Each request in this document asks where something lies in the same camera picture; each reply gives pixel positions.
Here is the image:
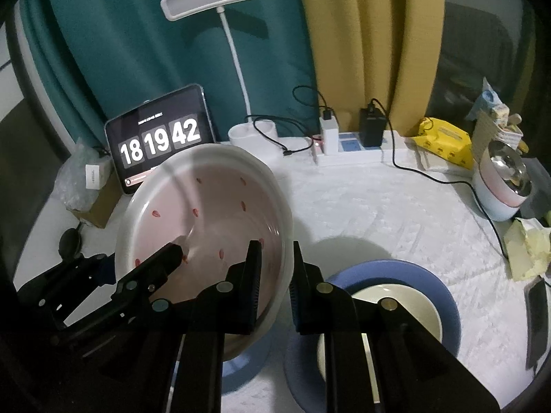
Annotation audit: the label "black phone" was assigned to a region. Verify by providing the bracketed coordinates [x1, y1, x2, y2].
[524, 279, 551, 371]

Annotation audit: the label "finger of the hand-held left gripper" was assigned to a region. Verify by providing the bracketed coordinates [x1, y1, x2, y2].
[113, 243, 190, 310]
[64, 254, 116, 287]

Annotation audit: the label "white power strip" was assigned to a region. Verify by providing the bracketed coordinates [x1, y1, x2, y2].
[312, 131, 407, 165]

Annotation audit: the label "teal curtain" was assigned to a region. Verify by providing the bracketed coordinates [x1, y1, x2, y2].
[19, 0, 321, 151]

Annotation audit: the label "long black cable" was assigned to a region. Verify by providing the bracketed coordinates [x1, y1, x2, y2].
[370, 98, 513, 259]

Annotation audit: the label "large blue plate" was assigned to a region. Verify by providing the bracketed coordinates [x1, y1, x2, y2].
[284, 331, 339, 411]

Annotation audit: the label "black charger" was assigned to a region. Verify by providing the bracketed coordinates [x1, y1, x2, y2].
[359, 109, 388, 148]

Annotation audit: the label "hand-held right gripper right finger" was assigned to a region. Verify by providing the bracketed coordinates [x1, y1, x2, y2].
[289, 241, 502, 413]

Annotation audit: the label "tablet with clock display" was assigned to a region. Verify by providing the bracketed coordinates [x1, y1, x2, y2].
[104, 84, 218, 195]

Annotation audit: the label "pale yellow paper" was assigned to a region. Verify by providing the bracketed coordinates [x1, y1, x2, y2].
[503, 217, 551, 282]

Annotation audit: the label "cardboard box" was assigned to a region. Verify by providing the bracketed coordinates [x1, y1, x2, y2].
[71, 172, 125, 229]

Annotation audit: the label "black charger cable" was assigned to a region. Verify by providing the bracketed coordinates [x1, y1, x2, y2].
[293, 85, 334, 121]

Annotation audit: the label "small white adapter box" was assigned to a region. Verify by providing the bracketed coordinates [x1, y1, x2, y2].
[85, 161, 113, 190]

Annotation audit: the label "white bowl with pink inside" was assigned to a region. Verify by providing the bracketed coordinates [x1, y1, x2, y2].
[114, 144, 294, 360]

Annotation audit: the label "black rubber bulb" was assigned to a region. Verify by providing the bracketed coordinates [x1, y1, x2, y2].
[59, 224, 84, 263]

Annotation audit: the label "yellow curtain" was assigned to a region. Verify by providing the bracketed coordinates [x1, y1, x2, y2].
[295, 0, 446, 138]

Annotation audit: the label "white charger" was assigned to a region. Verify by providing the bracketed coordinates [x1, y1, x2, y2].
[319, 107, 341, 156]

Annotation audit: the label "cream bowl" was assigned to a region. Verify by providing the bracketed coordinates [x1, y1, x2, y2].
[316, 284, 444, 385]

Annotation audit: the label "grey cloth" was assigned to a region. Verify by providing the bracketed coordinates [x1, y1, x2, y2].
[521, 157, 551, 220]

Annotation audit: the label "clear plastic bag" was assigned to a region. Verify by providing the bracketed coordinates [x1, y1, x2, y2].
[58, 138, 113, 211]

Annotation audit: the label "small pink bowl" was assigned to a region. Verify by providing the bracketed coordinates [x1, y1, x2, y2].
[474, 155, 528, 207]

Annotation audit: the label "metal bowl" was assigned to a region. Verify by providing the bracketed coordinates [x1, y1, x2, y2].
[487, 141, 532, 196]

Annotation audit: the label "deep blue plate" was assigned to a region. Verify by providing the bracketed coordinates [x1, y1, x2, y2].
[221, 338, 270, 381]

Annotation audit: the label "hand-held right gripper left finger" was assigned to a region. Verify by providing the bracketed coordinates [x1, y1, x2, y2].
[103, 240, 263, 413]

